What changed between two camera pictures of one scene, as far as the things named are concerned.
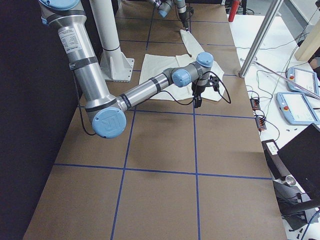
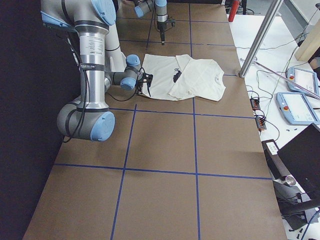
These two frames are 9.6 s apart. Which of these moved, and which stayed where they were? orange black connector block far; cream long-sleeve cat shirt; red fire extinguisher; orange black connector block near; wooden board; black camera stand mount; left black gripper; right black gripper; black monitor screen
Moved: right black gripper; left black gripper; cream long-sleeve cat shirt
Stayed: orange black connector block near; black monitor screen; black camera stand mount; orange black connector block far; wooden board; red fire extinguisher
